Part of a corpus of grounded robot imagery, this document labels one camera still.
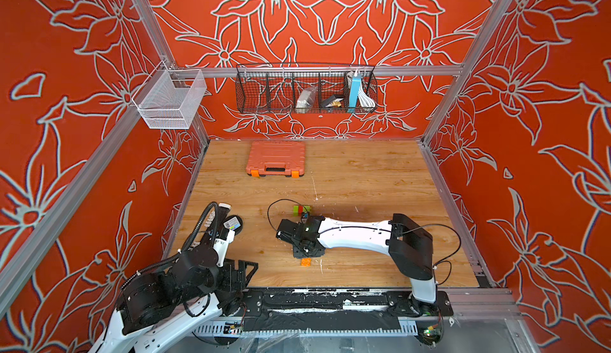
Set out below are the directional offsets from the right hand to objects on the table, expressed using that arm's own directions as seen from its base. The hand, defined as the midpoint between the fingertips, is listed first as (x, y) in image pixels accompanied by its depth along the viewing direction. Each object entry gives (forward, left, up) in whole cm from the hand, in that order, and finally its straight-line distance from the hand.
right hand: (296, 256), depth 80 cm
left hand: (-8, +12, +17) cm, 22 cm away
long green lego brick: (+19, -3, 0) cm, 19 cm away
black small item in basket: (+47, -13, +31) cm, 58 cm away
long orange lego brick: (-2, -3, -1) cm, 4 cm away
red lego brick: (+18, -1, 0) cm, 18 cm away
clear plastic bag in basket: (+51, -2, +29) cm, 59 cm away
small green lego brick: (+17, +1, 0) cm, 18 cm away
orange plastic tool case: (+44, +11, +2) cm, 45 cm away
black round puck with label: (+12, +25, -1) cm, 28 cm away
